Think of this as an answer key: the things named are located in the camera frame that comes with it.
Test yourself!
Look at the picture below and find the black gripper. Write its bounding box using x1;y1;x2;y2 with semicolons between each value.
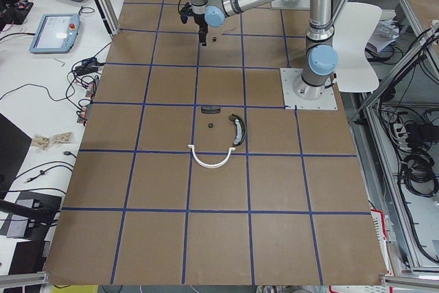
179;2;209;47

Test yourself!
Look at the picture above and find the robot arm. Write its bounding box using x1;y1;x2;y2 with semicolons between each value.
178;0;338;100

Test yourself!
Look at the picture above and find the black brake pad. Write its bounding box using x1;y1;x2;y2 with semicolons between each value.
201;105;221;115

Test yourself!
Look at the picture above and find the white curved plastic piece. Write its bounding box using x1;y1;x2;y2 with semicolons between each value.
187;144;236;169

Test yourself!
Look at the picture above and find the white plastic chair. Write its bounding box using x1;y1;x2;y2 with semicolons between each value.
333;2;381;93

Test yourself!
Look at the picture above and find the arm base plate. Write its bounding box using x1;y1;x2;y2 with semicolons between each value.
280;68;337;111

